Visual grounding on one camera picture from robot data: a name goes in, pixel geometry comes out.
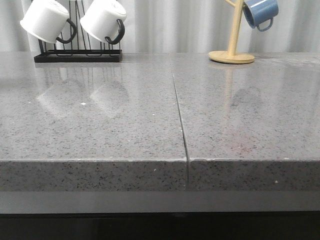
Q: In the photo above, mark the wooden mug tree stand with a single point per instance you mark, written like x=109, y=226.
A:
x=231, y=56

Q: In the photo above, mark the right white hanging mug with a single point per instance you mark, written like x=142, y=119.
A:
x=104, y=21

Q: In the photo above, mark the white hanging mug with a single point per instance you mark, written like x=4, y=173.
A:
x=104, y=21
x=45, y=20

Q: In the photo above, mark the blue enamel mug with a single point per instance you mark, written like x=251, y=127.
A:
x=260, y=13

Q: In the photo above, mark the left white hanging mug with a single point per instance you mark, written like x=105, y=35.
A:
x=45, y=20

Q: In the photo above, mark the black wire mug rack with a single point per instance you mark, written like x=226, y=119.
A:
x=83, y=48

